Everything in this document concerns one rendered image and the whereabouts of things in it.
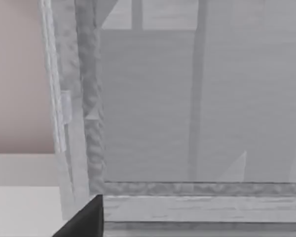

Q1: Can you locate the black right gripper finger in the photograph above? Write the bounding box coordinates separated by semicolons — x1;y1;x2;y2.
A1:
51;194;104;237

